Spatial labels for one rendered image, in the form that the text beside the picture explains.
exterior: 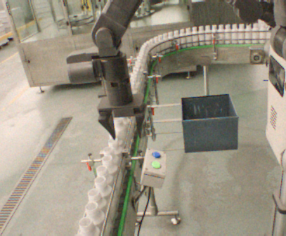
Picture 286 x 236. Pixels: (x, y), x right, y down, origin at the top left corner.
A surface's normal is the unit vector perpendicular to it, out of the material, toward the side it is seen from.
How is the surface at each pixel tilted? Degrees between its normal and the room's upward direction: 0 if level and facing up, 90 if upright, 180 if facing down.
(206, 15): 90
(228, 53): 90
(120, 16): 91
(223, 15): 90
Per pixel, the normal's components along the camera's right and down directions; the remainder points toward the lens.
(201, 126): -0.09, 0.48
